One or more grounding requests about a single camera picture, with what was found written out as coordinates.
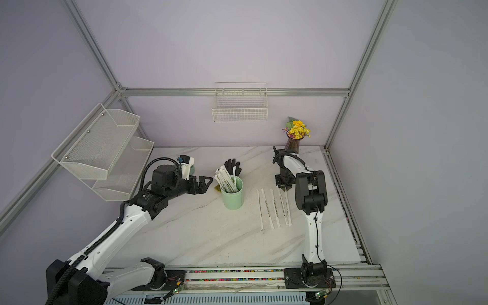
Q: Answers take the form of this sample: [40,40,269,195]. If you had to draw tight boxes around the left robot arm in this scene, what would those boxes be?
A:
[46,155,213,304]

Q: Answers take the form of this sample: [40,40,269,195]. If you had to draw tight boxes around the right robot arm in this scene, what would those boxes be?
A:
[272,147,329,287]

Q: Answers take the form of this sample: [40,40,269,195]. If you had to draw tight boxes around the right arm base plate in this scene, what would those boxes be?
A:
[283,268,336,289]

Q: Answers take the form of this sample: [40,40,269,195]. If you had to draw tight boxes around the green storage cup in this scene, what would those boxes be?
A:
[221,177,244,210]

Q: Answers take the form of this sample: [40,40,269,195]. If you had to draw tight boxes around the white wire wall basket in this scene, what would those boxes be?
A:
[212,82,269,123]

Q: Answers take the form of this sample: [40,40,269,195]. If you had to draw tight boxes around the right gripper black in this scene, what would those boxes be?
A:
[276,167,297,190]

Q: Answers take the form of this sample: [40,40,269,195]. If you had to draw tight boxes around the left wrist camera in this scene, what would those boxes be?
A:
[177,155,194,180]

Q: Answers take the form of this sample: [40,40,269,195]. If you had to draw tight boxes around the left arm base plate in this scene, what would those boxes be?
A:
[132,269,186,291]

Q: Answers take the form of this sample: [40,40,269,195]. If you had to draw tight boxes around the purple glass vase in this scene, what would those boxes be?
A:
[285,133,303,154]

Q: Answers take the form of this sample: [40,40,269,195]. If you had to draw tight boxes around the white two-tier mesh shelf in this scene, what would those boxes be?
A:
[52,104,154,202]

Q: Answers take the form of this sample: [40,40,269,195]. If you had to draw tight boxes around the yellow flower bouquet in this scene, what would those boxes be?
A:
[283,116,311,140]

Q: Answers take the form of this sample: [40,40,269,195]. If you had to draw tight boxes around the black yellow work glove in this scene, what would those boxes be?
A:
[224,158,242,177]

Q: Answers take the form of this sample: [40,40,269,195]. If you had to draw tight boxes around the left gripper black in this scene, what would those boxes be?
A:
[166,175,212,202]

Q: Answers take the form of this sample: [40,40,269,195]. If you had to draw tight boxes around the aluminium front rail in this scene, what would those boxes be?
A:
[120,264,391,294]

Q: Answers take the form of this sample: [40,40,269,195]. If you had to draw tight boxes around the bundle of wrapped straws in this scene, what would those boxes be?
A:
[214,165,238,194]

